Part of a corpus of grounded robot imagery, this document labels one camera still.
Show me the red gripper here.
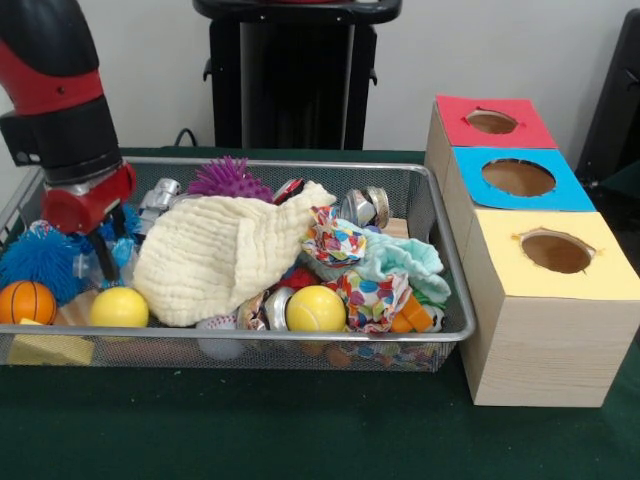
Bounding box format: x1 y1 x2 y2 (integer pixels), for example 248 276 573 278
40 162 139 283

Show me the blue label clear plastic bottle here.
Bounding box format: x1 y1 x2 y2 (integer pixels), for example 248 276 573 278
72 235 140 282

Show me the cream waffle cloth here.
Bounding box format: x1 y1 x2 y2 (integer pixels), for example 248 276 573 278
132 180 338 329

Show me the mint waffle cloth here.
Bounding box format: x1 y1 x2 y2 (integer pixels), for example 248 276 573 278
312 219 453 305

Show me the wooden three-hole box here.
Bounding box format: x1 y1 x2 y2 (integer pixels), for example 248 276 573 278
424 93 640 409

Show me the smooth yellow ball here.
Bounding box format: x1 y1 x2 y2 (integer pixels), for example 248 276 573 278
89 287 151 329

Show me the large blue spiky ball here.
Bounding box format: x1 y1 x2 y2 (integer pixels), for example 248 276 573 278
0 227 85 306

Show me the small orange basketball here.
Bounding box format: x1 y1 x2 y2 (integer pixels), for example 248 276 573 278
0 280 58 325

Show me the purple spiky ball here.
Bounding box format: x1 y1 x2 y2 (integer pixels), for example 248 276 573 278
187 155 275 204

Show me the white baseball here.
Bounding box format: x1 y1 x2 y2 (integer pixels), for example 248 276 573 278
194 315 243 360

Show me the yellow tennis ball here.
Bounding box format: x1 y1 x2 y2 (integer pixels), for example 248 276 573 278
285 285 348 333

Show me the colourful patterned cloth wad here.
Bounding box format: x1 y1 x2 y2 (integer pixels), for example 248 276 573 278
299 204 369 264

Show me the dark green table cloth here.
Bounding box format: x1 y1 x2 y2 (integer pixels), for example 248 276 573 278
595 160 640 211
0 144 640 480

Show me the black upright panel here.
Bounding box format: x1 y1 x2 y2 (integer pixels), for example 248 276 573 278
574 7 640 174

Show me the shallow wire mesh bin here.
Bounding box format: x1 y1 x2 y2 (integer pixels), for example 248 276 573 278
0 154 476 374

